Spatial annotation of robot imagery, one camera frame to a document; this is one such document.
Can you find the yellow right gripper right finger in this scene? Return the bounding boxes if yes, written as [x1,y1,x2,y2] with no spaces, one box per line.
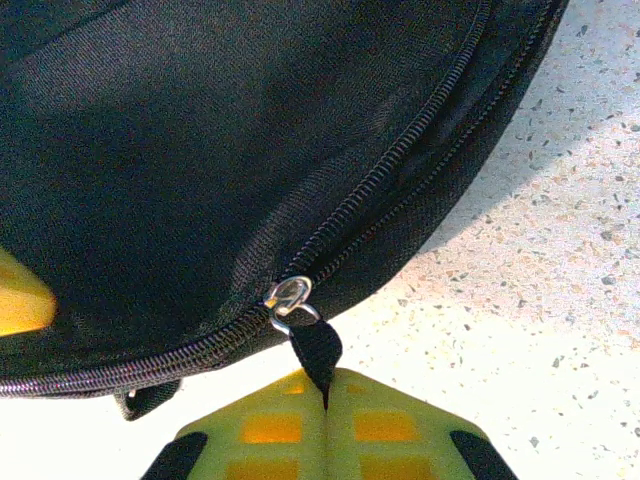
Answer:
[325,367,521,480]

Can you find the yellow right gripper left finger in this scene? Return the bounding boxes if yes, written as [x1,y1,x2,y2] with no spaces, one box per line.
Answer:
[139,368,329,480]

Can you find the black fabric backpack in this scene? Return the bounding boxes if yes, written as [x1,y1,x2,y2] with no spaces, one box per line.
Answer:
[0,0,571,424]

